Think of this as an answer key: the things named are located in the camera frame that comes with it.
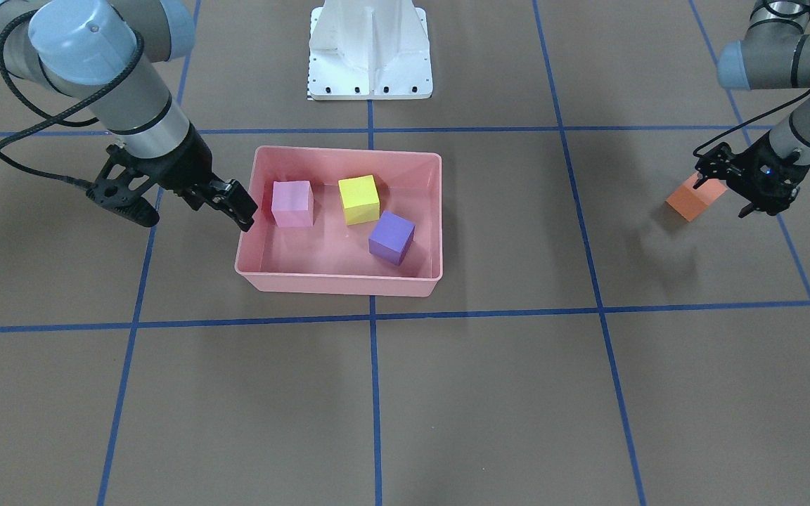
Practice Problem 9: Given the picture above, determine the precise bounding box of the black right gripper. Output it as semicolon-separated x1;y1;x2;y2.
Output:
145;126;258;233

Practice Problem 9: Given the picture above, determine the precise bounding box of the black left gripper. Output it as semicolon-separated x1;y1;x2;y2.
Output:
693;134;810;219

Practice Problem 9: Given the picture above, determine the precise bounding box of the orange foam block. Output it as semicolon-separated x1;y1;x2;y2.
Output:
665;174;727;222

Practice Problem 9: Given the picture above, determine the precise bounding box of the light pink foam block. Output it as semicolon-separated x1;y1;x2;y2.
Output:
271;181;314;228

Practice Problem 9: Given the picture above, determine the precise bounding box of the yellow foam block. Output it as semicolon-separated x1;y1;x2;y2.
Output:
338;175;380;226

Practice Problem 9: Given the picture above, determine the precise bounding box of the purple foam block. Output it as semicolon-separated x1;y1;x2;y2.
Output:
368;211;417;266

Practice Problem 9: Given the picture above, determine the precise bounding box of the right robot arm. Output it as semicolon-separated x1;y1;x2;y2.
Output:
0;1;257;231

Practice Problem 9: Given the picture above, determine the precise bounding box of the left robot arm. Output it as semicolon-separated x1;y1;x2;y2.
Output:
693;1;810;218

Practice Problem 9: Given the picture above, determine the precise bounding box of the pink plastic bin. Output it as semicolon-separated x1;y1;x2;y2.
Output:
235;146;444;296

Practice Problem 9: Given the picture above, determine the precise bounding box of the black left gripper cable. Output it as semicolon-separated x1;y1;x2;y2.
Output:
693;56;810;159

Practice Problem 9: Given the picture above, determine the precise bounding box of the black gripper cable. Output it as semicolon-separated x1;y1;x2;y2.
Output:
0;11;146;190
693;56;810;159

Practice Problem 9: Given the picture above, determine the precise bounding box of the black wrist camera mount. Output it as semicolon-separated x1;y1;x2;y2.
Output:
86;144;160;228

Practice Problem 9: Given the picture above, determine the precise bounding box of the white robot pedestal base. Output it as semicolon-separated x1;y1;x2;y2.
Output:
307;1;434;100

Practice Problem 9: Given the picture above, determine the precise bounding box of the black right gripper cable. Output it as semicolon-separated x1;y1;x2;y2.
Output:
0;11;146;190

